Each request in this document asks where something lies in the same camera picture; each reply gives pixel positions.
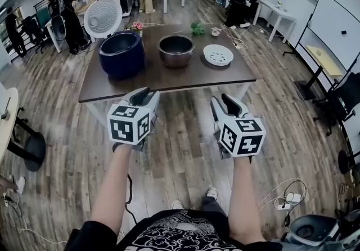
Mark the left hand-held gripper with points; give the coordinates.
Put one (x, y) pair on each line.
(123, 129)

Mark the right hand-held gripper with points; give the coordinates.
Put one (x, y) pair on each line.
(242, 143)

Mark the dark blue rice cooker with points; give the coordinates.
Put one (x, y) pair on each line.
(121, 58)

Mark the metal pot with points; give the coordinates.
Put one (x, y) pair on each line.
(175, 58)

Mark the white steamer tray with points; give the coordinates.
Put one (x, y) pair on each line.
(218, 55)

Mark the person's left forearm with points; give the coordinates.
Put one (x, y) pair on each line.
(112, 188)

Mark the person's right forearm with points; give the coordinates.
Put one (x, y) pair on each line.
(244, 202)

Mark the pink flowers in white pot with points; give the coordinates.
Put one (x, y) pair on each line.
(137, 26)

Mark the small pink-white flower ornament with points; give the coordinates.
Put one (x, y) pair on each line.
(215, 31)

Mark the person's right white shoe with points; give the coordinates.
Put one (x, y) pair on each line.
(212, 193)

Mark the person's white shoe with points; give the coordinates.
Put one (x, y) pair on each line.
(177, 205)
(212, 193)

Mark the green leaf sprig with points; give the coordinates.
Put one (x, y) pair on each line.
(197, 29)

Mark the person's dark trousers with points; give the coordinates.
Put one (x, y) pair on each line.
(212, 205)

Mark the person's left white shoe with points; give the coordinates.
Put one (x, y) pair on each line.
(177, 205)

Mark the yellow-top stand table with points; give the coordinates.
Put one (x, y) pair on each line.
(323, 58)

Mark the black office chair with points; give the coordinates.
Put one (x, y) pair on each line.
(32, 30)
(346, 95)

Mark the person's black printed shirt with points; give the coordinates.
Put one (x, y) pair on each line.
(180, 233)

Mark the whiteboard on stand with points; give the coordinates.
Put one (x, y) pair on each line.
(332, 19)

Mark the round white table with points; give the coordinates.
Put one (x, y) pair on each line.
(7, 120)

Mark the grey hard-shell backpack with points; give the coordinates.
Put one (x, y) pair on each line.
(306, 230)

